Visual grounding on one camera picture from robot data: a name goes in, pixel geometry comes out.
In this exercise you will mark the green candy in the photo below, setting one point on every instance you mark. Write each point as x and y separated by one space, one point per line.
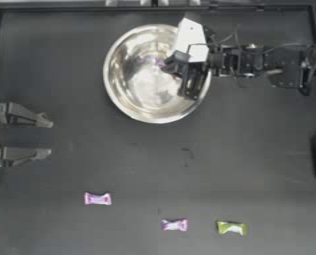
232 228

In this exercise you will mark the steel bowl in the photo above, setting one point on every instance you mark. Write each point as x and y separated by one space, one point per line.
138 89

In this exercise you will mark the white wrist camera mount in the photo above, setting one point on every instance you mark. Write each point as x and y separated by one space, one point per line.
190 36

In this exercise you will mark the grey frame bracket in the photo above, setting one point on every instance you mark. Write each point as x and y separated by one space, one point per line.
110 2

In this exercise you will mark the black table frame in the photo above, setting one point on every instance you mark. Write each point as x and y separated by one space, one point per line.
54 7

